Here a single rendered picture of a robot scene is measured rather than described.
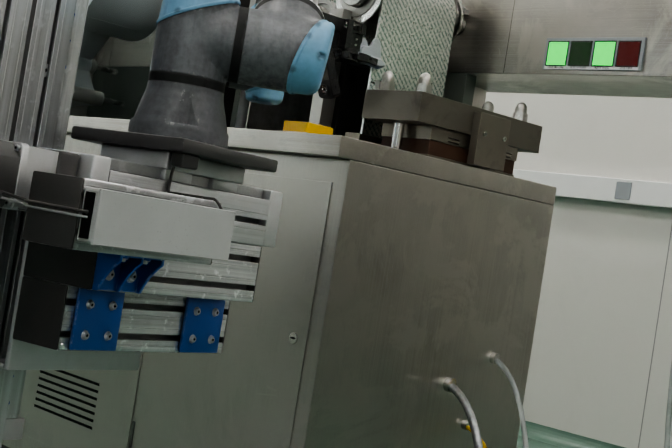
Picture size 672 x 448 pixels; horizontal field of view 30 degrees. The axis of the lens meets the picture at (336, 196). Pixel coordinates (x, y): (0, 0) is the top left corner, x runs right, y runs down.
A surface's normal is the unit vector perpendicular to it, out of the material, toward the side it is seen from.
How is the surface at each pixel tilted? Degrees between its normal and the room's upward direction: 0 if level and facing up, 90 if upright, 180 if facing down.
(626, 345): 90
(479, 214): 90
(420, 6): 90
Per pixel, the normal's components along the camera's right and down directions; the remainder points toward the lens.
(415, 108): -0.71, -0.14
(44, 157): 0.82, 0.11
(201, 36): 0.11, 0.03
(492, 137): 0.68, 0.08
